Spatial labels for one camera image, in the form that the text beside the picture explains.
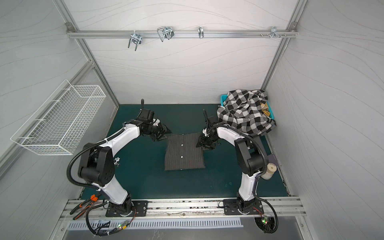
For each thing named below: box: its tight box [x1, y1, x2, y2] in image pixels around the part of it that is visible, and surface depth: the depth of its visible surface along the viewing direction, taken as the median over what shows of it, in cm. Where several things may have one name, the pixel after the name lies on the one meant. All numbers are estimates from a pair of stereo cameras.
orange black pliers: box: [70, 194, 99, 220], surface depth 75 cm
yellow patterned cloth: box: [260, 102, 271, 117], surface depth 106 cm
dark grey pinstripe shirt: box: [164, 132, 206, 171], surface depth 90 cm
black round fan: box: [254, 216, 277, 234], surface depth 73 cm
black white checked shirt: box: [216, 89, 277, 135], surface depth 105 cm
